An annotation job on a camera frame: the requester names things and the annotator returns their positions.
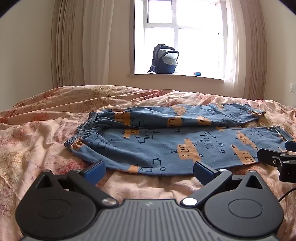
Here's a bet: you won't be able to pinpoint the blue patterned pants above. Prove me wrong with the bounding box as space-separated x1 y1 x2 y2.
64 103 294 176

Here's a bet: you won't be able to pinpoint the dark blue backpack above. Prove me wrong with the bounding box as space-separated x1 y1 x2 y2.
148 44 179 75

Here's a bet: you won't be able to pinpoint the beige pleated curtain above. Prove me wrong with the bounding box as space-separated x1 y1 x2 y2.
51 0 86 88
240 0 267 100

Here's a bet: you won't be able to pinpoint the pink floral bedspread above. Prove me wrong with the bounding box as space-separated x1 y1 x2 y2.
0 85 296 241

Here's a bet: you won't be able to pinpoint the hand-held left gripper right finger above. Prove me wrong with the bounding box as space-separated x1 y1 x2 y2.
180 161 264 207

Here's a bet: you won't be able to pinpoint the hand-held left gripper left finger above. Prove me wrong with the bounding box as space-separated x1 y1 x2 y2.
35 160 119 207

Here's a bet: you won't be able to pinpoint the white framed window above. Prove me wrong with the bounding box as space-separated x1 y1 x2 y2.
129 0 228 78

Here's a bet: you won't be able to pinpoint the white window sill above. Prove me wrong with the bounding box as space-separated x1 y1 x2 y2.
127 73 225 81

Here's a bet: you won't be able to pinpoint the white sheer curtain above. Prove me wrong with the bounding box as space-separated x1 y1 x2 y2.
83 0 135 86
225 0 247 98

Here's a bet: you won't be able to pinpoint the black cable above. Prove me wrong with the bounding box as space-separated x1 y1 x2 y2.
277 189 296 202

